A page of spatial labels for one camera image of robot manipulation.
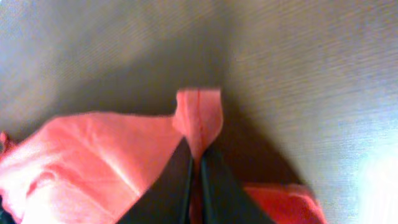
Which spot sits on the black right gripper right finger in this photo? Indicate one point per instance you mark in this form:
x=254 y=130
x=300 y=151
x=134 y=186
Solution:
x=224 y=200

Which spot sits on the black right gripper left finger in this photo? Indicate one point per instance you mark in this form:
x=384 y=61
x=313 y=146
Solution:
x=167 y=201

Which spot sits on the orange printed t-shirt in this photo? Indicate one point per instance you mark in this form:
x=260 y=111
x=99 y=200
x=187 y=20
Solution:
x=93 y=167

